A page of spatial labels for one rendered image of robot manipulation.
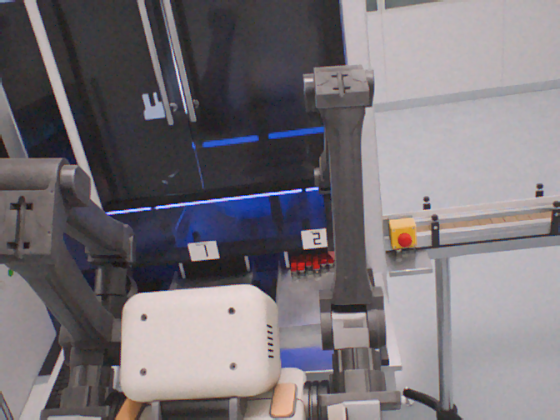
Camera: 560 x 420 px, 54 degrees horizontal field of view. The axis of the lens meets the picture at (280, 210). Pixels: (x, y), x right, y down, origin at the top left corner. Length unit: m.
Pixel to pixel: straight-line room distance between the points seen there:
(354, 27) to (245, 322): 0.89
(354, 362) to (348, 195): 0.25
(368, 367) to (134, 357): 0.33
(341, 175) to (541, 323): 2.25
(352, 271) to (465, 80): 5.61
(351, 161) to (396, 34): 5.37
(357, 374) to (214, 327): 0.22
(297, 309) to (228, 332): 0.83
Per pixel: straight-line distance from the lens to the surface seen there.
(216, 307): 0.77
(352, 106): 0.80
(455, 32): 6.27
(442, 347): 2.09
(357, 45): 1.45
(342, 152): 0.81
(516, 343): 2.84
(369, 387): 0.84
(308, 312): 1.56
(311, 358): 1.41
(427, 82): 6.31
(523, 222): 1.85
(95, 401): 0.95
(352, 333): 0.87
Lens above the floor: 1.80
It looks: 25 degrees down
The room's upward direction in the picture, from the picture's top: 10 degrees counter-clockwise
